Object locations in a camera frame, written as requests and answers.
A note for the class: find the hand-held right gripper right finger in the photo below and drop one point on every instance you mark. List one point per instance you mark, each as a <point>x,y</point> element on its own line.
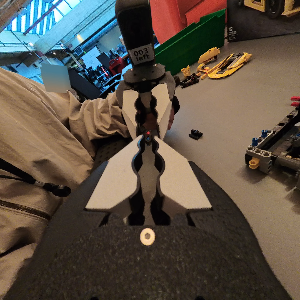
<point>185,187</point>

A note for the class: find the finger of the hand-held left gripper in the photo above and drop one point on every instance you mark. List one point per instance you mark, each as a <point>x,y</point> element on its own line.
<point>129,105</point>
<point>165,105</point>

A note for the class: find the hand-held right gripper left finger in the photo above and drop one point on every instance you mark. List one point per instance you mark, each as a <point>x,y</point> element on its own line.
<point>110,187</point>

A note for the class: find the small red blue pin piece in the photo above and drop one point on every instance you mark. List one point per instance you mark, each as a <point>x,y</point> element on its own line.
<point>148,134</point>

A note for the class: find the black brick car chassis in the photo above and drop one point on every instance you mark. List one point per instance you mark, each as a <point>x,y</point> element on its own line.
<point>276,145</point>

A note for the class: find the person's left forearm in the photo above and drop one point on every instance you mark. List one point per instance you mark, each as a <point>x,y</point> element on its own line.
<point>93,117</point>

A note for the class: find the grey desk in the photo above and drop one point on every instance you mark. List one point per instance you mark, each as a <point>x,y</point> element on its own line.
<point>222,112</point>

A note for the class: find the person's left hand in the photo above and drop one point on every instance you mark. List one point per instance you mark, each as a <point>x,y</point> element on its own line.
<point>171,119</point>

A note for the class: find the red Lego storage case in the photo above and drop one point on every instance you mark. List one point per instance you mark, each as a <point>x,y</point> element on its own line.
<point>168,11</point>

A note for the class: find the black red brick piece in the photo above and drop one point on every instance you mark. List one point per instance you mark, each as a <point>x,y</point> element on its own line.
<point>189,80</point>

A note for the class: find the black perforated chair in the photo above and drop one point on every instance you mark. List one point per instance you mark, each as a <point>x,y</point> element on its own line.
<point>105,152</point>

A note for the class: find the small yellow brick piece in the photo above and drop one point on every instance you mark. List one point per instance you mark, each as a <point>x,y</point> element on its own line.
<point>185,71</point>

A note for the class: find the small black brick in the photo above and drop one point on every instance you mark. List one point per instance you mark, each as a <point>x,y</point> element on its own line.
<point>195,134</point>

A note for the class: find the green plastic bin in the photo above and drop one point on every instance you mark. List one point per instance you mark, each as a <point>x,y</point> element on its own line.
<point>187,44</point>

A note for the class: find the short yellow brick fender assembly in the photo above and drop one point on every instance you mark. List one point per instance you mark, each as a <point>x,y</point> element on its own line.
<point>208,55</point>

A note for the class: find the long yellow brick door assembly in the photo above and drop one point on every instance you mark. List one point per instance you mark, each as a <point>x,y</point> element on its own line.
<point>225,70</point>

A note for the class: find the person's beige jacket torso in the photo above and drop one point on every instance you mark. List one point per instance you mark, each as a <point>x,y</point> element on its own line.
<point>23,117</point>

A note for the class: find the dark toy car box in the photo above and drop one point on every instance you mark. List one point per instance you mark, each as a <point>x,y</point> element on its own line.
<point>257,25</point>

